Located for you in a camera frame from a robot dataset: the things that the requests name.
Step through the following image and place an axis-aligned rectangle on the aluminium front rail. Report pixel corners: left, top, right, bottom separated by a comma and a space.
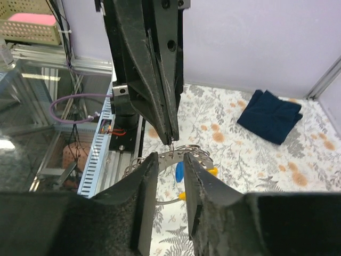
96, 116, 145, 193

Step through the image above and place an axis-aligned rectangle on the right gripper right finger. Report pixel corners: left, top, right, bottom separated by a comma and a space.
183, 153, 340, 255

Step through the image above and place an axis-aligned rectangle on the keyring chain with tags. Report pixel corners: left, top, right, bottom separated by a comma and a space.
121, 138, 220, 206

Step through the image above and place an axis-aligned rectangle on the white slotted cable duct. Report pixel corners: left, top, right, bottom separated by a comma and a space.
77, 97, 114, 198

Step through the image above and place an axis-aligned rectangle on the pink sponge block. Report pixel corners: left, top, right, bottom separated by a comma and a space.
8, 13, 56, 26

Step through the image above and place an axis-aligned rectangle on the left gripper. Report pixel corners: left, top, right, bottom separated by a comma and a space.
95, 1, 191, 141

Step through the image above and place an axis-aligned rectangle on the floral tablecloth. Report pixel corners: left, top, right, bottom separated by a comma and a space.
149, 84, 340, 255

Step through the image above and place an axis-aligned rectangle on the perforated beige basket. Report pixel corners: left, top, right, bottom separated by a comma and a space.
1, 1, 61, 45

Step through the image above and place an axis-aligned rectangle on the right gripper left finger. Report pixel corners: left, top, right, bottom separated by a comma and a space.
1, 153, 159, 255

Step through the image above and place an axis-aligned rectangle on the left corner frame post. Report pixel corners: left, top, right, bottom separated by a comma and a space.
305, 56, 341, 100

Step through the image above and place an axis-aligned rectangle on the dark blue folded cloth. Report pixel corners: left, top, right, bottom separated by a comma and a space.
237, 90, 303, 145

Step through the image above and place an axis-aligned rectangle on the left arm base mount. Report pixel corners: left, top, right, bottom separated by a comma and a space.
109, 115, 139, 153

